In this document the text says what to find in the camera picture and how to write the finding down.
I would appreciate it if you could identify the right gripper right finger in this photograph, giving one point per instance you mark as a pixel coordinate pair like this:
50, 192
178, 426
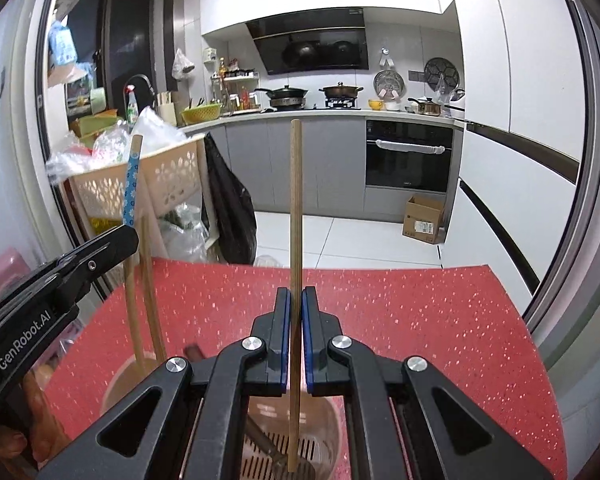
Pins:
405, 419

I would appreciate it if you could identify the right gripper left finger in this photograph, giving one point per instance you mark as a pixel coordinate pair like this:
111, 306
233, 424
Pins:
186, 419

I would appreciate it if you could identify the plain bamboo chopstick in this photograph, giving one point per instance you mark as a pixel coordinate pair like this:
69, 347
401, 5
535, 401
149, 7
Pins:
296, 254

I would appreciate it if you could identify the black kitchen faucet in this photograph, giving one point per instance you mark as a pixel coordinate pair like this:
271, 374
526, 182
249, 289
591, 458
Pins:
143, 89

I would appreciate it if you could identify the pink plastic stool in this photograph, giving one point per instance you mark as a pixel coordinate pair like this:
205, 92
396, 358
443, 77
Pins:
12, 268

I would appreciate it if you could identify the beige utensil holder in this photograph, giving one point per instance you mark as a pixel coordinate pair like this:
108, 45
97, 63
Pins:
319, 444

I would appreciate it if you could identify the chopstick standing in holder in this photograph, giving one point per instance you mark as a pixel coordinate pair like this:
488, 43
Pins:
149, 291

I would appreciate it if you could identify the beige plastic storage rack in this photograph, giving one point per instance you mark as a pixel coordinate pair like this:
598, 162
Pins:
167, 178

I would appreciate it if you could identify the clear plastic bags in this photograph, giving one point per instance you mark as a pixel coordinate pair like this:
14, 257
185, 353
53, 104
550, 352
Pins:
111, 147

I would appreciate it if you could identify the cardboard box on floor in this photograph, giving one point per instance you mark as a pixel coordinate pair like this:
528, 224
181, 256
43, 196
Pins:
422, 218

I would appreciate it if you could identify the black garbage bag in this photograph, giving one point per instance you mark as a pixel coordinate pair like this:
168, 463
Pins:
233, 207

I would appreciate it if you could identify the black built-in oven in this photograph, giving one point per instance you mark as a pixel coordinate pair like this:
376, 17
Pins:
415, 157

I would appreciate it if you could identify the yellow green bowl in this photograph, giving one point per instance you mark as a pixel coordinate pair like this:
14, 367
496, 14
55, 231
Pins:
202, 113

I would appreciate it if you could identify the lidded pot on stove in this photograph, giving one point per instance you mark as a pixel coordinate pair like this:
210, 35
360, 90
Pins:
341, 96

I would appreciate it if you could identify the black wok on stove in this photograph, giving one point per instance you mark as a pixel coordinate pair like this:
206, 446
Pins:
286, 98

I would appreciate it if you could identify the white refrigerator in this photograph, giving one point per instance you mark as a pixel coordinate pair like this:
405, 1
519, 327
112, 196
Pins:
523, 139

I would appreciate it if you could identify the black range hood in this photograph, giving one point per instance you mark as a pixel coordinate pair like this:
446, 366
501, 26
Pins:
311, 40

